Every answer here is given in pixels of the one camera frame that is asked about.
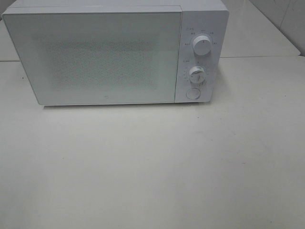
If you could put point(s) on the white microwave door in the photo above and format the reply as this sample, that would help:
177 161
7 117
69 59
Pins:
75 59

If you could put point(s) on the upper white power knob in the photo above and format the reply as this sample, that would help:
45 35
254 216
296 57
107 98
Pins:
202 45

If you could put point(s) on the white microwave oven body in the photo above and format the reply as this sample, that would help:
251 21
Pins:
198 17

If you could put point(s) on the white timer knob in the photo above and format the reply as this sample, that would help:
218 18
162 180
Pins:
197 75

